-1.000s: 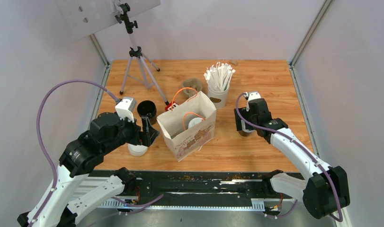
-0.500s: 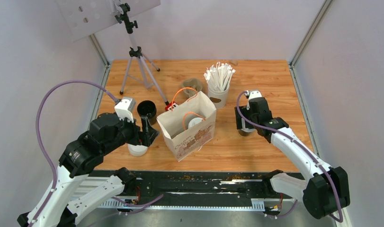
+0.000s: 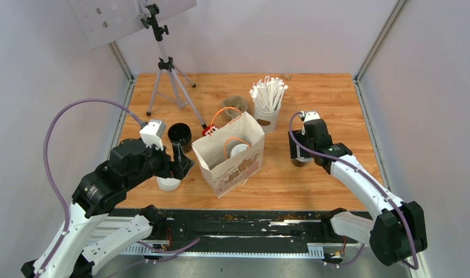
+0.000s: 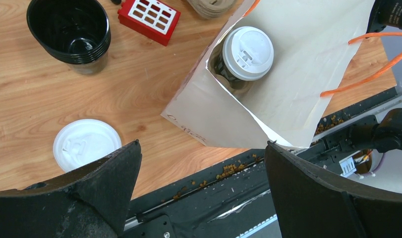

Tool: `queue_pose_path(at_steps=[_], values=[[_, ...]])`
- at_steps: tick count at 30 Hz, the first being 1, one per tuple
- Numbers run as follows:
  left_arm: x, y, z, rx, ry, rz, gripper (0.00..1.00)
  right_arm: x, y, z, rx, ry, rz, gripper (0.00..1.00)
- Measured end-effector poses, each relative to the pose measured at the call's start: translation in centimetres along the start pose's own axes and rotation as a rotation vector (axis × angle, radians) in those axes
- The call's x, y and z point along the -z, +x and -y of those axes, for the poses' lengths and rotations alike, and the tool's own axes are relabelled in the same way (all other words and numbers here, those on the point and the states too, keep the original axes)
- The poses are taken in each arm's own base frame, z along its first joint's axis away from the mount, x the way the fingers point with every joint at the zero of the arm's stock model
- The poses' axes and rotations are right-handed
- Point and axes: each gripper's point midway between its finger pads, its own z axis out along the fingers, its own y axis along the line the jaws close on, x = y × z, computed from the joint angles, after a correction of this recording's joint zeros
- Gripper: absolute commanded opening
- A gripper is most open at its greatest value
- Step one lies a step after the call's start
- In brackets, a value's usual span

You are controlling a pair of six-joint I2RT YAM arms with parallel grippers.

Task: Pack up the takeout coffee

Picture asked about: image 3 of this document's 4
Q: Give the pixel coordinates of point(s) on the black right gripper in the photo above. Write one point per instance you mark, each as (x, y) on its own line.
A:
(293, 146)

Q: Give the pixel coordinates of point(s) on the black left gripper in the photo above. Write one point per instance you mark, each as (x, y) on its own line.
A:
(182, 164)

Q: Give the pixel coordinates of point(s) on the lidded coffee cup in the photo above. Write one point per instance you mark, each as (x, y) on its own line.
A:
(300, 162)

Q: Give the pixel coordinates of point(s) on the paper bag with orange handles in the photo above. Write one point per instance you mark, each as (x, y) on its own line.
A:
(221, 172)

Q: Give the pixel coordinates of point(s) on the white cup lid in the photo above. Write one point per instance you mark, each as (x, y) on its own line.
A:
(238, 149)

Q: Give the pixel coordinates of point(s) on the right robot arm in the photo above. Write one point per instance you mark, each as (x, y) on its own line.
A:
(395, 231)

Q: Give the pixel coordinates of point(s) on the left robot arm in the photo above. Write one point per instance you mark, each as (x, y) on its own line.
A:
(131, 163)

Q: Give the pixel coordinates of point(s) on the dark cup of coffee beans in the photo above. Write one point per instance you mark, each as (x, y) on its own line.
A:
(181, 133)

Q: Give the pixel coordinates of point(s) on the red white block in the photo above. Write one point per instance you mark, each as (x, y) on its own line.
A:
(209, 130)

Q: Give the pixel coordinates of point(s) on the bundle of white wrapped straws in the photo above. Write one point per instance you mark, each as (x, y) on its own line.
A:
(267, 93)

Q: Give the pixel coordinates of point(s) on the brown pulp cup carrier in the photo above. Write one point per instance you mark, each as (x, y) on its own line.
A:
(237, 102)

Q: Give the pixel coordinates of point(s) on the silver tripod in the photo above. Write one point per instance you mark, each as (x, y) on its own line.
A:
(166, 64)

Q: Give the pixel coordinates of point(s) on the grey perforated board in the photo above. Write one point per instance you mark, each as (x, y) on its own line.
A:
(104, 22)

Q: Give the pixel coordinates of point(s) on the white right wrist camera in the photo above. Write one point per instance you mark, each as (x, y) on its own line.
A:
(307, 116)

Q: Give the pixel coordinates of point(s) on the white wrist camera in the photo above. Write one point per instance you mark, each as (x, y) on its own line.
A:
(151, 134)
(307, 116)

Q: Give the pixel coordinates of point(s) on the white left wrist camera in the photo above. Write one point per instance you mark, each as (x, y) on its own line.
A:
(151, 134)

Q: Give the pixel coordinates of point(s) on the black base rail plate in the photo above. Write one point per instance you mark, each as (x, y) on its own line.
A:
(247, 231)

